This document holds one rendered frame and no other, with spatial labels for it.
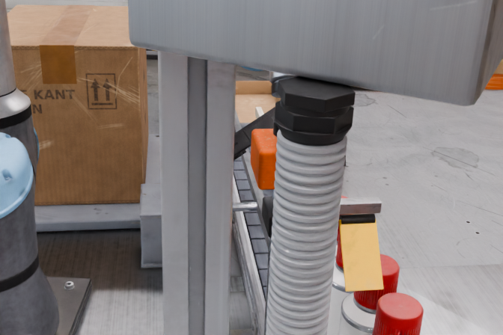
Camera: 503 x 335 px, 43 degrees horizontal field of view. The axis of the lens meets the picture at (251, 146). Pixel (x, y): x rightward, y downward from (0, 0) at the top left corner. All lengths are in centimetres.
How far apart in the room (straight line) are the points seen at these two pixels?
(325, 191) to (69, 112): 78
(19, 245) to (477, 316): 54
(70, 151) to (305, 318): 78
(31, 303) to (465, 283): 54
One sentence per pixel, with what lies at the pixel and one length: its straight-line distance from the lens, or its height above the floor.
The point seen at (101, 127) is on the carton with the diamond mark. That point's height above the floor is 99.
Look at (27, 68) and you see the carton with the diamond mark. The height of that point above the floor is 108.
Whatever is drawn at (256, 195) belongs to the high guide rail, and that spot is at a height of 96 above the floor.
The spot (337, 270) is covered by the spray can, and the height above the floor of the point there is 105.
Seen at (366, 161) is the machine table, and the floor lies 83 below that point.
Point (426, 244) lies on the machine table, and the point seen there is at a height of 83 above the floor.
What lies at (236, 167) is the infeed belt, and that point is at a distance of 115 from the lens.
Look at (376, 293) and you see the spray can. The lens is 52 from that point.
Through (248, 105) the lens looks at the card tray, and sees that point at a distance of 159.
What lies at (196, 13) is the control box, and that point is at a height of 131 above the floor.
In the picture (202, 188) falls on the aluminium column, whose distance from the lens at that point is 41.
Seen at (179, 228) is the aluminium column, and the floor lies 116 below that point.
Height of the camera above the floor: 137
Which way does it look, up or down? 23 degrees down
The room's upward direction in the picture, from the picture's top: 2 degrees clockwise
